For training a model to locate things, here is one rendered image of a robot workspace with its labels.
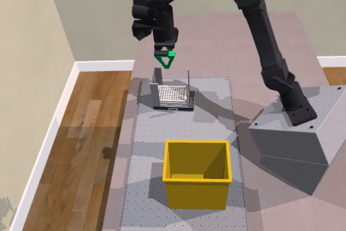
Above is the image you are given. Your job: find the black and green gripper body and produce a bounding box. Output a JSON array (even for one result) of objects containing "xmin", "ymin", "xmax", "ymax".
[{"xmin": 154, "ymin": 22, "xmax": 179, "ymax": 56}]

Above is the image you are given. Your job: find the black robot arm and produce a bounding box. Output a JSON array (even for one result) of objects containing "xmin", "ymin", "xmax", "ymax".
[{"xmin": 132, "ymin": 0, "xmax": 317, "ymax": 126}]

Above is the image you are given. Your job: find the yellow open bin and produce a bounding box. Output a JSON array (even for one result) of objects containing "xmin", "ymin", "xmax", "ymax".
[{"xmin": 163, "ymin": 140, "xmax": 232, "ymax": 210}]

